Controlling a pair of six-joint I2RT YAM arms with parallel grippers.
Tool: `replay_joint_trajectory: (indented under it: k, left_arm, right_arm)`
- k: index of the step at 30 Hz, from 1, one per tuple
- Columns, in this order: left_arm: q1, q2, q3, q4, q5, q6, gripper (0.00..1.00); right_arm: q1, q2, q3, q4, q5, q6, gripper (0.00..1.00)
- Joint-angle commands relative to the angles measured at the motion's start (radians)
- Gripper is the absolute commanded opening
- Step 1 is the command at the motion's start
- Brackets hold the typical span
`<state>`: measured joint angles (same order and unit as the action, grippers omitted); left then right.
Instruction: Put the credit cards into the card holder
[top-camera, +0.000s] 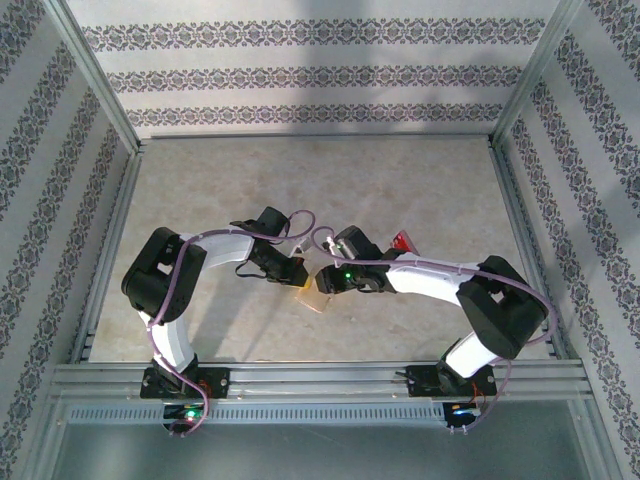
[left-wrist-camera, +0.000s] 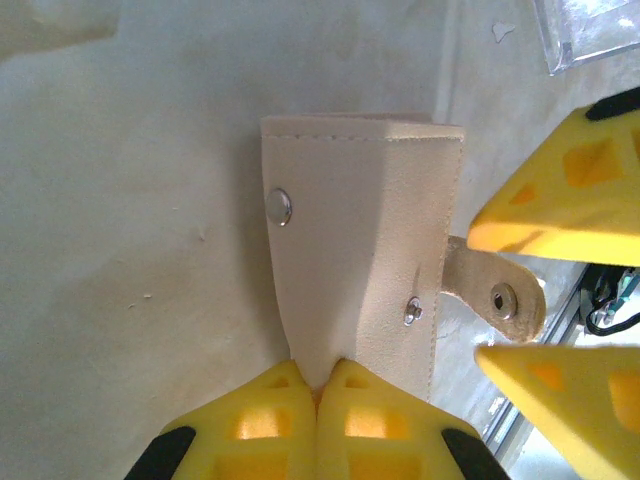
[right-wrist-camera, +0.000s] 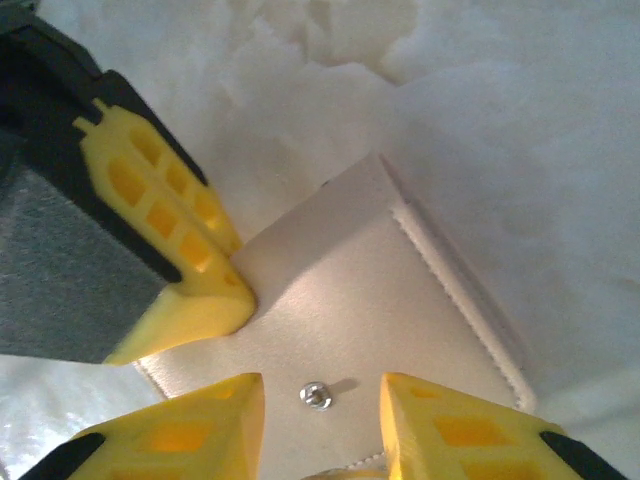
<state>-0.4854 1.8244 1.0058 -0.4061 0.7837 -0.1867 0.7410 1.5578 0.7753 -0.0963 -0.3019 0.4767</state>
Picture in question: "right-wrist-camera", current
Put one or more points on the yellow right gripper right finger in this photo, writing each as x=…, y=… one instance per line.
x=465, y=440

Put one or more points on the beige card holder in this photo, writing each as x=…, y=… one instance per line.
x=360, y=300

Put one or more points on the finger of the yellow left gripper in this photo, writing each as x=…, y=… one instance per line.
x=180, y=172
x=75, y=275

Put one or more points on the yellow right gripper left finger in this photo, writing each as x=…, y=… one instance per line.
x=190, y=440

